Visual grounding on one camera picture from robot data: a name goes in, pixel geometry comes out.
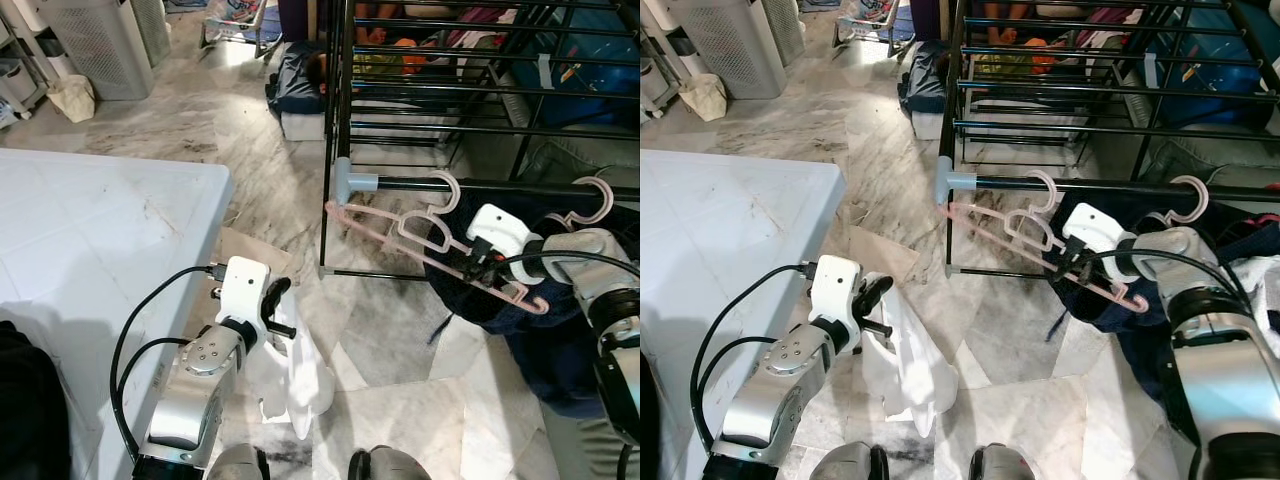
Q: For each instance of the black garment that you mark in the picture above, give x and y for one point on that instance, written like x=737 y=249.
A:
x=30 y=400

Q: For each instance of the deep pink plastic hanger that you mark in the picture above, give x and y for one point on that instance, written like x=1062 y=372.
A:
x=1268 y=219

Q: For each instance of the brown cardboard sheet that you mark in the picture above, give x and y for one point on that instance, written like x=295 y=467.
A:
x=880 y=250
x=245 y=255

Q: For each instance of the black metal drying rack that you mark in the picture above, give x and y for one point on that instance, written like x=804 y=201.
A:
x=400 y=184
x=1010 y=183

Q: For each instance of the navy blue garment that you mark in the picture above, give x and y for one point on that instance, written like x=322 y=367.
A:
x=1140 y=340
x=550 y=350

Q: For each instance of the grey robot left leg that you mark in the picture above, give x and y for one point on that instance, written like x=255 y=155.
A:
x=238 y=465
x=845 y=465

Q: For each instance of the grey robot leg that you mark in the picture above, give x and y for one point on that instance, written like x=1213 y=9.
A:
x=845 y=465
x=238 y=465
x=1005 y=465
x=390 y=467

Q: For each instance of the grey green leather sofa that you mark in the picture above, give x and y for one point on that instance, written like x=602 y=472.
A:
x=590 y=160
x=1200 y=160

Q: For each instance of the light grey folding table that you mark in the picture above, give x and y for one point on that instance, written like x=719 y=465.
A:
x=100 y=230
x=730 y=220

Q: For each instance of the white plastic box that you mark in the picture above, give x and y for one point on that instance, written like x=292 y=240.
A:
x=300 y=125
x=928 y=125

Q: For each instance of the grey robot right leg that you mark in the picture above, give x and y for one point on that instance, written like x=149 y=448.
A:
x=390 y=467
x=1005 y=465

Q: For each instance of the navy backpack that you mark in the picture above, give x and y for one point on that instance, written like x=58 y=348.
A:
x=920 y=80
x=295 y=80

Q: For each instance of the blue storage container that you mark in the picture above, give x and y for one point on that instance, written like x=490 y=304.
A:
x=590 y=70
x=1210 y=70

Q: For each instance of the beige paper bag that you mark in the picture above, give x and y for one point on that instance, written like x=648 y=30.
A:
x=705 y=98
x=72 y=100

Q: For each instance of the white storage rack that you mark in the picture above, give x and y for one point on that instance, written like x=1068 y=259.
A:
x=20 y=60
x=658 y=60

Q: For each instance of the white air purifier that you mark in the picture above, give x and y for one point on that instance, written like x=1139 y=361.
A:
x=735 y=45
x=100 y=45

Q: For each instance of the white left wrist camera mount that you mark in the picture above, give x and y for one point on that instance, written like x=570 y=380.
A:
x=243 y=290
x=835 y=288

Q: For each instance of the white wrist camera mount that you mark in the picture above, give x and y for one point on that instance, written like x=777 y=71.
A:
x=243 y=290
x=1098 y=226
x=498 y=228
x=835 y=288

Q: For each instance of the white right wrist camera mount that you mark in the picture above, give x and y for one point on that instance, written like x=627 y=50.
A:
x=498 y=228
x=1098 y=226

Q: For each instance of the metal frame seat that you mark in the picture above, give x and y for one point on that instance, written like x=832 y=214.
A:
x=875 y=20
x=240 y=20

